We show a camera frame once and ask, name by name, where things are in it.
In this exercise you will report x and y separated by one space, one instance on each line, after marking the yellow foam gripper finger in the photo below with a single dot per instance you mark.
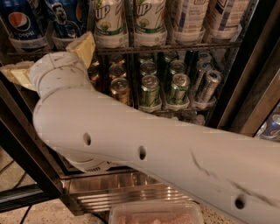
84 47
19 73

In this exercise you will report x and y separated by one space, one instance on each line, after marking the blue pepsi can with portrait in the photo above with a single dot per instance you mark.
69 20

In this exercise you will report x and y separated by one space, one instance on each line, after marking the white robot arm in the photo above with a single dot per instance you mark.
234 174

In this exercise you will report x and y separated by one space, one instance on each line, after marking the white 7up can left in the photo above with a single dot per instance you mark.
109 21

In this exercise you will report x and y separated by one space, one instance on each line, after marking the white 7up can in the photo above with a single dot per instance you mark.
109 21
149 17

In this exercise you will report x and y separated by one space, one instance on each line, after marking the gold can front right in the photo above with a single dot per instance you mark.
120 90

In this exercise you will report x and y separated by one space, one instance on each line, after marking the white 7up can right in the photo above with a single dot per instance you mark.
149 17

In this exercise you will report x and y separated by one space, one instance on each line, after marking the green can front left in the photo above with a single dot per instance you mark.
150 96

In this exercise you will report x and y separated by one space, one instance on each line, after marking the green can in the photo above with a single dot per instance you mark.
178 89
150 96

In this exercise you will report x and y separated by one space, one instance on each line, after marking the green can front right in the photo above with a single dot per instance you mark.
178 89

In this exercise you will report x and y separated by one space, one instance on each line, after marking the white labelled can left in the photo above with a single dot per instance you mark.
187 20

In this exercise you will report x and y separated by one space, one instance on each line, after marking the white labelled can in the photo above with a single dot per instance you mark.
222 19
187 20

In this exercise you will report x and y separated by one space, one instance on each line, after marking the stainless steel fridge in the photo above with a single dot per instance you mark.
246 97

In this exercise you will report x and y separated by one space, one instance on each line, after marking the silver slim can front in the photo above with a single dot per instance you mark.
209 84

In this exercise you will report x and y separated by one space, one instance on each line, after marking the white labelled can right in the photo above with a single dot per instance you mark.
222 19

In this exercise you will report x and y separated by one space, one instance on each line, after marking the water bottle right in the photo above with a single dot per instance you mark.
199 119

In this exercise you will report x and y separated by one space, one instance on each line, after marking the clear plastic food container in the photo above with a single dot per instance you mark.
156 212

